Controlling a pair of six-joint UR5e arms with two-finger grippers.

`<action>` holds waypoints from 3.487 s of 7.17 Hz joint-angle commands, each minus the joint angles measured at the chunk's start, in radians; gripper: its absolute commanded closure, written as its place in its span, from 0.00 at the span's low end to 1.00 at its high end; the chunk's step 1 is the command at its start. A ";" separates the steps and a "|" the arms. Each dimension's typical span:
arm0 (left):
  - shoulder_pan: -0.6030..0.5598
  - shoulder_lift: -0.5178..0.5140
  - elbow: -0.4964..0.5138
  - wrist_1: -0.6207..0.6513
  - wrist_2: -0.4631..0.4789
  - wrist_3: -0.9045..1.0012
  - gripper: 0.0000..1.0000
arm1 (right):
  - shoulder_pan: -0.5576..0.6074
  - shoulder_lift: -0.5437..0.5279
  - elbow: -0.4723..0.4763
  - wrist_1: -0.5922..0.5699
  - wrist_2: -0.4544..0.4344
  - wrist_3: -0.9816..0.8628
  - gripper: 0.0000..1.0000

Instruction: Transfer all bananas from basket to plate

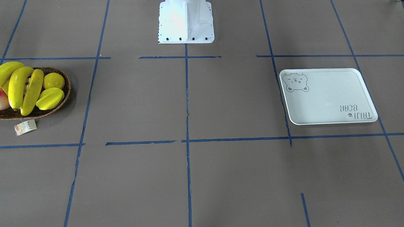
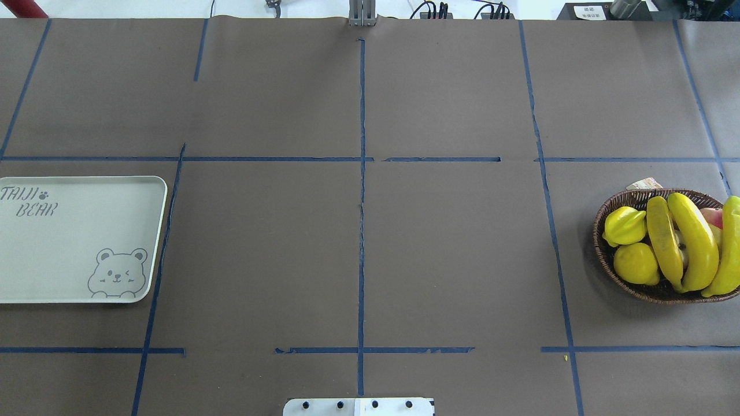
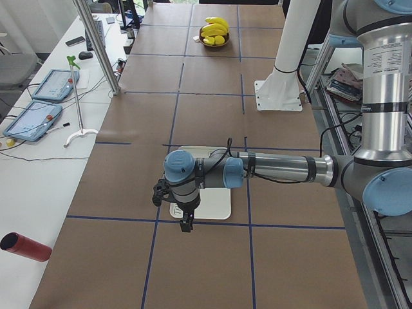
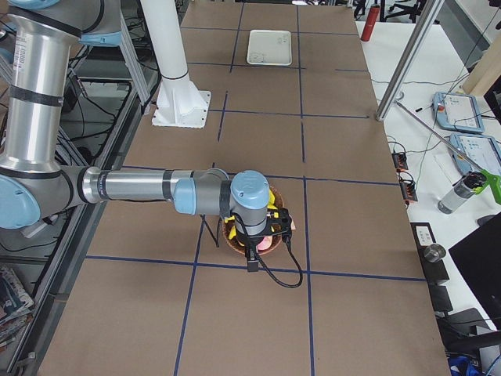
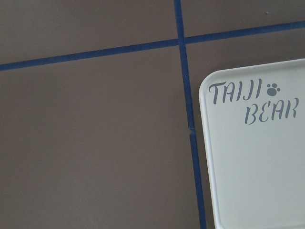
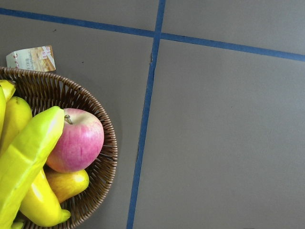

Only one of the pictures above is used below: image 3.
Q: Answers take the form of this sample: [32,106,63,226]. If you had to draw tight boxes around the blue teach pendant far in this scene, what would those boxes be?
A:
[32,69,73,102]

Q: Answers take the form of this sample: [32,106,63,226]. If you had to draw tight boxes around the yellow lemon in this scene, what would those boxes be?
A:
[213,35,225,46]

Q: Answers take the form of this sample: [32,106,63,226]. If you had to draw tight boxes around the blue teach pendant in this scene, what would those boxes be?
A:
[32,69,73,102]
[3,100,62,142]

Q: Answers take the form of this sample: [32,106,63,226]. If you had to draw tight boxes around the blue teach pendant near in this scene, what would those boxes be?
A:
[3,100,62,142]

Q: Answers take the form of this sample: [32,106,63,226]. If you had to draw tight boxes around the brown wicker basket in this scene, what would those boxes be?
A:
[199,27,229,48]

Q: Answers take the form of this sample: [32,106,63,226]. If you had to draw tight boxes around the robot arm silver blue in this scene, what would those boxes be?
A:
[152,1,411,232]

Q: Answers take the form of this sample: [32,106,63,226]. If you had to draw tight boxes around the stack of cloths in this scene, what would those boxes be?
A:
[325,67,363,102]

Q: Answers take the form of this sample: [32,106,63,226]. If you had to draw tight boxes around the black smartphone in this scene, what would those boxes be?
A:
[65,36,86,47]

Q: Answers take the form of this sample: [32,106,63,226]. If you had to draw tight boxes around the yellow small cap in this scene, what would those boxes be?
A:
[6,138,15,147]

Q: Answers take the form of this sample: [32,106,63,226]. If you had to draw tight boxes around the black computer mouse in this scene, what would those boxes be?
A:
[79,51,93,60]

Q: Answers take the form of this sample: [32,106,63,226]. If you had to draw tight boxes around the metal cup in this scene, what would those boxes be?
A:
[126,28,135,39]

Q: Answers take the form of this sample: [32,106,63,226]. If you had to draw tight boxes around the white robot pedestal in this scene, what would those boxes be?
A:
[254,0,321,111]

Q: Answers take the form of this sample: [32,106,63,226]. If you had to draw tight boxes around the reacher grabber tool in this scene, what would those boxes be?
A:
[64,55,98,148]

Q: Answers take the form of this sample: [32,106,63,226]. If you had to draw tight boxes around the red cylinder bottle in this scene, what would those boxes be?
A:
[1,232,52,262]

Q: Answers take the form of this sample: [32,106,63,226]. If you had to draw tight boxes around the white rectangular bear plate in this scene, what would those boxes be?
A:
[164,146,231,220]

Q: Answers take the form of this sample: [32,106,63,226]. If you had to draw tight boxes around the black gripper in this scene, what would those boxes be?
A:
[177,193,200,232]

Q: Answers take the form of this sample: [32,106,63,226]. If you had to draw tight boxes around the aluminium frame post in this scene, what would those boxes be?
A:
[73,0,120,96]

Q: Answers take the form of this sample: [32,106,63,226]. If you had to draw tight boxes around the yellow banana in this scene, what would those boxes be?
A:
[205,16,229,30]
[200,23,228,37]
[201,36,215,46]

